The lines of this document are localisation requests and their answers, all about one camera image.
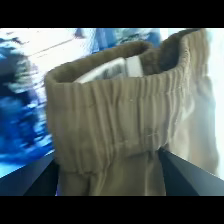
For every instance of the brown pants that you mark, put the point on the brown pants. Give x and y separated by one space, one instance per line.
113 123

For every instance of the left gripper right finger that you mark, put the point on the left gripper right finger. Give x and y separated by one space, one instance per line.
190 176

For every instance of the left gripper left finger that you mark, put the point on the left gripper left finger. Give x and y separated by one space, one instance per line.
30 180

